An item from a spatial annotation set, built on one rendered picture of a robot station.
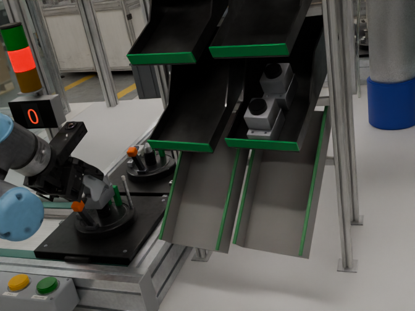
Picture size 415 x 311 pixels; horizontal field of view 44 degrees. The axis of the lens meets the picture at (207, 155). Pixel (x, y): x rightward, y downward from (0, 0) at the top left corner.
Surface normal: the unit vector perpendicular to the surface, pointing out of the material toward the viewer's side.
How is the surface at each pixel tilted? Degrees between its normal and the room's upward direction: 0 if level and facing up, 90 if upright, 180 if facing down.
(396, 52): 90
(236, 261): 0
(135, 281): 0
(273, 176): 45
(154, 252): 0
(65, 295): 90
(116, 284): 90
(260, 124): 115
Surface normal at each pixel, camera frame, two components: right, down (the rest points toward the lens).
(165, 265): 0.93, -0.01
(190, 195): -0.46, -0.32
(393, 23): -0.18, 0.44
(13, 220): 0.73, 0.16
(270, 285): -0.17, -0.89
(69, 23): -0.46, 0.45
